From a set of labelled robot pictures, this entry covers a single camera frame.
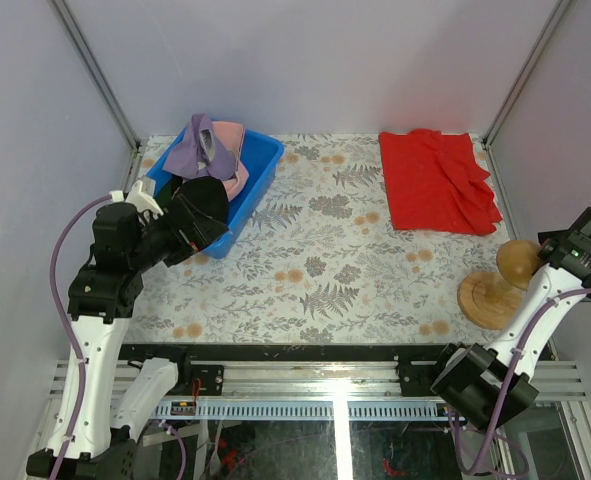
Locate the left frame post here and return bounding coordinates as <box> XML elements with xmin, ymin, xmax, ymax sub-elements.
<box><xmin>47</xmin><ymin>0</ymin><xmax>141</xmax><ymax>150</ymax></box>

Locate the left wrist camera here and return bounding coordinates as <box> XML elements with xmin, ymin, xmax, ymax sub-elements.
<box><xmin>109</xmin><ymin>176</ymin><xmax>163</xmax><ymax>215</ymax></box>

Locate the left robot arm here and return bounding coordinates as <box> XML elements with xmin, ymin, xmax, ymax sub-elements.
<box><xmin>26</xmin><ymin>194</ymin><xmax>227</xmax><ymax>479</ymax></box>

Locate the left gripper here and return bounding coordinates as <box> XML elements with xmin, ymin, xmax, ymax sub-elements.
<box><xmin>130</xmin><ymin>195</ymin><xmax>230</xmax><ymax>274</ymax></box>

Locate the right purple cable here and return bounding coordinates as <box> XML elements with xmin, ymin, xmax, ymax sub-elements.
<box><xmin>449</xmin><ymin>287</ymin><xmax>591</xmax><ymax>476</ymax></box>

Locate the frame post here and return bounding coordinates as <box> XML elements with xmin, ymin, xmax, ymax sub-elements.
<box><xmin>480</xmin><ymin>0</ymin><xmax>576</xmax><ymax>147</ymax></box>
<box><xmin>47</xmin><ymin>0</ymin><xmax>141</xmax><ymax>150</ymax></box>

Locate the red cloth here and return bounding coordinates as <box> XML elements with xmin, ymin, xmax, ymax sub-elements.
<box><xmin>378</xmin><ymin>129</ymin><xmax>502</xmax><ymax>236</ymax></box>

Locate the black baseball cap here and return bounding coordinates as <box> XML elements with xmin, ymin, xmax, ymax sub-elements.
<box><xmin>172</xmin><ymin>175</ymin><xmax>231</xmax><ymax>236</ymax></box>

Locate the slotted cable duct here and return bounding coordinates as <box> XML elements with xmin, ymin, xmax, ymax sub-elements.
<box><xmin>150</xmin><ymin>400</ymin><xmax>447</xmax><ymax>422</ymax></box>

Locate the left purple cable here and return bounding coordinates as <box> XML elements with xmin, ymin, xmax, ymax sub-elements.
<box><xmin>48</xmin><ymin>194</ymin><xmax>126</xmax><ymax>480</ymax></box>

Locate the purple cap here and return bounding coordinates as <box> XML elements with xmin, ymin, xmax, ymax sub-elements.
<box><xmin>163</xmin><ymin>113</ymin><xmax>235</xmax><ymax>181</ymax></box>

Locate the purple cable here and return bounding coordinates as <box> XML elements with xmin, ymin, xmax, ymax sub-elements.
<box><xmin>449</xmin><ymin>287</ymin><xmax>591</xmax><ymax>476</ymax></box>
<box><xmin>48</xmin><ymin>194</ymin><xmax>126</xmax><ymax>480</ymax></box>

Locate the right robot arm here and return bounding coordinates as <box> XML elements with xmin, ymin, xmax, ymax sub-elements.
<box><xmin>430</xmin><ymin>207</ymin><xmax>591</xmax><ymax>430</ymax></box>

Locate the pink cap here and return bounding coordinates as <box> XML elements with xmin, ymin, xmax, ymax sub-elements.
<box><xmin>213</xmin><ymin>121</ymin><xmax>249</xmax><ymax>201</ymax></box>

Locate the right frame post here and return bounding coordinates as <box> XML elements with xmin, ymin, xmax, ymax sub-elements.
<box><xmin>480</xmin><ymin>0</ymin><xmax>576</xmax><ymax>147</ymax></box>

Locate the wooden hat stand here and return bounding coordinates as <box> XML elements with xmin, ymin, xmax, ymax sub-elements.
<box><xmin>457</xmin><ymin>240</ymin><xmax>542</xmax><ymax>331</ymax></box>

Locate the blue plastic bin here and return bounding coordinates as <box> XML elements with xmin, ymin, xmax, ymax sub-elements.
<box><xmin>146</xmin><ymin>129</ymin><xmax>284</xmax><ymax>259</ymax></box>

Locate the dark green cap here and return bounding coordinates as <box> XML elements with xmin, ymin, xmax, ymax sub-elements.
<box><xmin>156</xmin><ymin>175</ymin><xmax>184</xmax><ymax>203</ymax></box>

